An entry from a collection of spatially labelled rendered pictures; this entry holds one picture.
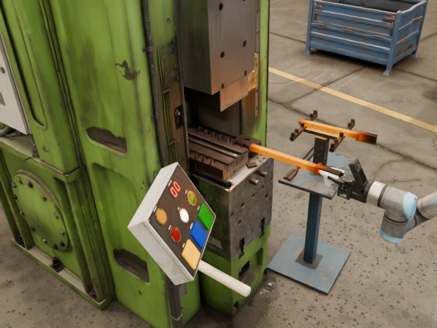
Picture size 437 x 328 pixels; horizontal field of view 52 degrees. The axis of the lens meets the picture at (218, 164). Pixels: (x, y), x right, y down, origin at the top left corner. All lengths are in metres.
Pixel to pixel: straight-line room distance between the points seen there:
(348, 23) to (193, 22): 4.21
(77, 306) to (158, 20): 1.79
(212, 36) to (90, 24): 0.47
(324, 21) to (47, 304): 4.52
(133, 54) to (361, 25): 4.36
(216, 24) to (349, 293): 1.78
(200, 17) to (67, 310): 1.87
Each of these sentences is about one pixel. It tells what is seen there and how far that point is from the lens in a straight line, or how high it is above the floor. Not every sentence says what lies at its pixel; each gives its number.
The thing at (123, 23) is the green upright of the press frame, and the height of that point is 1.68.
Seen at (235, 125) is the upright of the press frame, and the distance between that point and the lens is 2.33.
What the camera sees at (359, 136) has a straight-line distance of 2.35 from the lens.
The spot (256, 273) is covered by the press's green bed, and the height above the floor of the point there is 0.16.
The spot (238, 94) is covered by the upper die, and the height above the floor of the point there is 1.30.
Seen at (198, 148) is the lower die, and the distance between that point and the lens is 2.16.
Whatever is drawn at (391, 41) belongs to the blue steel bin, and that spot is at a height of 0.39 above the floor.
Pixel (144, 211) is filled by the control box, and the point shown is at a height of 1.19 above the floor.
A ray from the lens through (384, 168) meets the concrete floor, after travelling 3.92.
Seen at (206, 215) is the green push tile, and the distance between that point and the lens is 1.72.
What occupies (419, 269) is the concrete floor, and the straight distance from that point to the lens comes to 3.10.
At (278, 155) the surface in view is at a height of 1.08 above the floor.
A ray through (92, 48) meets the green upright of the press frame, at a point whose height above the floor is 1.53.
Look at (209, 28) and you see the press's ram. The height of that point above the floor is 1.63.
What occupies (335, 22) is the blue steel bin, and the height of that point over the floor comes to 0.47.
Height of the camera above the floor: 2.12
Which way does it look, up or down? 34 degrees down
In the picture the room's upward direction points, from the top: 2 degrees counter-clockwise
